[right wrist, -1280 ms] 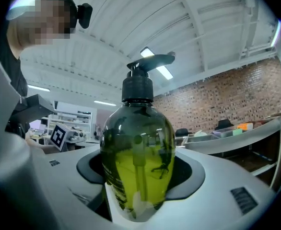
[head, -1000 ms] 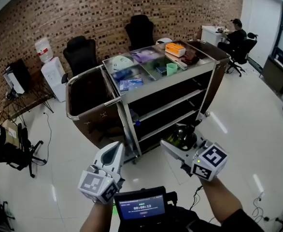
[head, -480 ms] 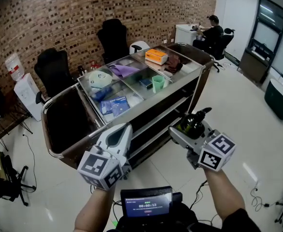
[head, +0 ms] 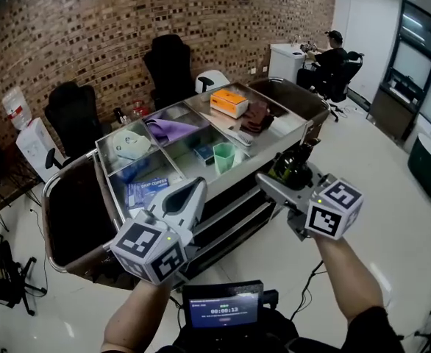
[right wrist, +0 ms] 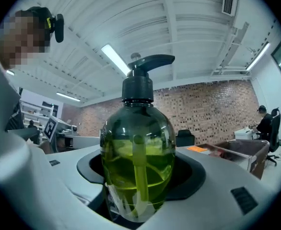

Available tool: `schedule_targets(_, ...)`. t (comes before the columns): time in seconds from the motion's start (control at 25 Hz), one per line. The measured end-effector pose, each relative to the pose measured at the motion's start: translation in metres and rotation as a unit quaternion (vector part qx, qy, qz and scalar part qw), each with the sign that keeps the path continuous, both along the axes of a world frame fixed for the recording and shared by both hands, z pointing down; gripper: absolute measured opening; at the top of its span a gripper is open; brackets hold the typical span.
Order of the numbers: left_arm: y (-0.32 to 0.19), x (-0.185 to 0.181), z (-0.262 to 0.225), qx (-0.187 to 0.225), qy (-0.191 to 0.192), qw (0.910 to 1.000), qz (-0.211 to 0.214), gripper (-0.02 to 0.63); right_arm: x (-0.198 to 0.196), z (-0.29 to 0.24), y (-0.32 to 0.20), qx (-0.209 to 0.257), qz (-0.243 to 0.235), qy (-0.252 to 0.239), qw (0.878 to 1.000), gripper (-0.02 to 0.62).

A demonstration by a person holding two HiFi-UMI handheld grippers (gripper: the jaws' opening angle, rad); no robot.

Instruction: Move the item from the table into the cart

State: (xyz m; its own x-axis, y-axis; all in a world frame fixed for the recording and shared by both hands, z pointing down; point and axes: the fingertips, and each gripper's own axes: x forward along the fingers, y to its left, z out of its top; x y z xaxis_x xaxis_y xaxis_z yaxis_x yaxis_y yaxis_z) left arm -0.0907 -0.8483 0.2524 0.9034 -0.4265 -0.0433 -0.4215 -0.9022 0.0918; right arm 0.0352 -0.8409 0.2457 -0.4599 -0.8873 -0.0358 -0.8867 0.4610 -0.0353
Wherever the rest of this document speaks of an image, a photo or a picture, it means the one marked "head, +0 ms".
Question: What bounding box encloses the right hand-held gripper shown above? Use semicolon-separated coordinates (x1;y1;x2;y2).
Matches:
254;160;365;242

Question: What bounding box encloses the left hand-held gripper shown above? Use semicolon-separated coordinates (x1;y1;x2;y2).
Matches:
109;176;208;285

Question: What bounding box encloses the black round teapot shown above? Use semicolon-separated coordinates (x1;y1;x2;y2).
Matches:
268;143;316;192

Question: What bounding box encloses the steel service cart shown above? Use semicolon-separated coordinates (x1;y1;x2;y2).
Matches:
41;76;331;290

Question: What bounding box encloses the person's right forearm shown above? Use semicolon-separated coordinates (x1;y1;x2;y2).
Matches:
312;233;386;327

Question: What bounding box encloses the person's left forearm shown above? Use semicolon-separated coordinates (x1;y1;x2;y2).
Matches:
101;279;175;353

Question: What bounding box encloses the blue printed packet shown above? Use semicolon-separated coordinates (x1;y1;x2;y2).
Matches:
124;176;171;210

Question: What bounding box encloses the small blue box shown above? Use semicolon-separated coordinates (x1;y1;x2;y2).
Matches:
193;143;217;167

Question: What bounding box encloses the green plastic cup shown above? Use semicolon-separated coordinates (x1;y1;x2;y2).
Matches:
212;141;237;177

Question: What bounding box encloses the white scrub brush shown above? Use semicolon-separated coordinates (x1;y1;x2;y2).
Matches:
222;128;255;149

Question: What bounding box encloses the purple cloth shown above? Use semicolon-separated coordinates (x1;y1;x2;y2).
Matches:
143;117;211;149

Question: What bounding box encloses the brown cloth stack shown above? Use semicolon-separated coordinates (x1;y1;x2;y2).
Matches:
238;100;276;136

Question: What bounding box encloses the orange tissue box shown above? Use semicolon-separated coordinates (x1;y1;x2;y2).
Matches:
209;88;250;120

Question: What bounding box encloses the red container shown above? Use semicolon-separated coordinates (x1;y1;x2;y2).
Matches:
131;99;147;119

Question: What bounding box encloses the black office chair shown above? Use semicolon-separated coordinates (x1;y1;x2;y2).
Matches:
142;33;196;112
319;50;364;123
43;80;104;167

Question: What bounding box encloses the black chest-mounted screen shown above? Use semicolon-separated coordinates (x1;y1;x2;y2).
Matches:
181;279;265;331

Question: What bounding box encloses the white cabinet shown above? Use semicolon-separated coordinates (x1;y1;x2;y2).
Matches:
267;43;308;85

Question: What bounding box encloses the white chair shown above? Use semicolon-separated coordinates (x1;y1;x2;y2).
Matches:
194;68;232;96

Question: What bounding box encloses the white water dispenser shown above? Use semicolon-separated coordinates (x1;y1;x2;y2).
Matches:
15;117;66;184

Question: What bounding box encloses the person's black shirt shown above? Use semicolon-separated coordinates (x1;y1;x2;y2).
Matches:
156;305;406;353

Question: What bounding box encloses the black-framed glass partition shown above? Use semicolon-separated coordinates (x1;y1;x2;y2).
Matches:
368;0;431;143

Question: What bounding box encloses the clear water dispenser bottle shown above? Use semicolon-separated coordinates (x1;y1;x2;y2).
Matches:
1;85;34;132

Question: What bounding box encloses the black cable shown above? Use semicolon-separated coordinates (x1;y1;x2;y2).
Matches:
288;259;325;321

